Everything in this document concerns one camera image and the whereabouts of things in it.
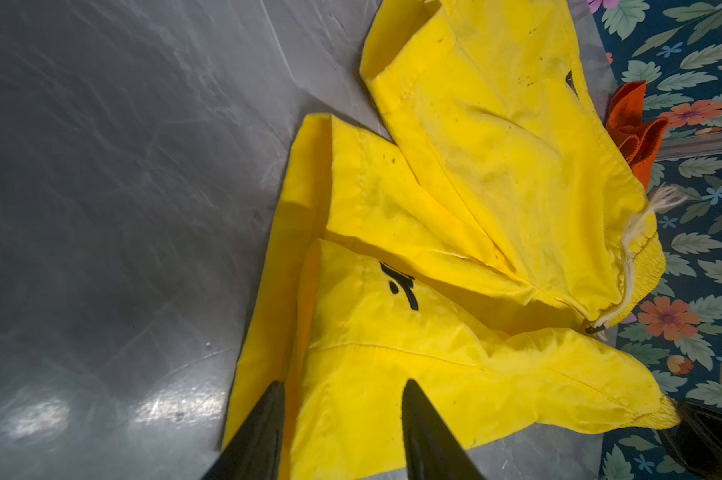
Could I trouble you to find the aluminium frame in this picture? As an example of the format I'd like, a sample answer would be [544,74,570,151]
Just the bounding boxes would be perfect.
[656,131,722,162]

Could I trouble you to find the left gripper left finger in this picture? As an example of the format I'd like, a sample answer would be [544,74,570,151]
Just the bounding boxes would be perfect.
[202,381,286,480]

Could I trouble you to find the yellow shorts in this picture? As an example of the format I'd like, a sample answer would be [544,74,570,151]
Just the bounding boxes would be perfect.
[224,1,680,479]

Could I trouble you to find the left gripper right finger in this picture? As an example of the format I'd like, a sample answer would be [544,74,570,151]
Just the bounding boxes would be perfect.
[402,379,485,480]

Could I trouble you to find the orange shorts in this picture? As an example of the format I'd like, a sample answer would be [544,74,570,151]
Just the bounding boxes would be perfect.
[605,81,670,191]

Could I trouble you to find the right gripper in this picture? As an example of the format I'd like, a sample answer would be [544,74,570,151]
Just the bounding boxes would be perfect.
[658,400,722,479]

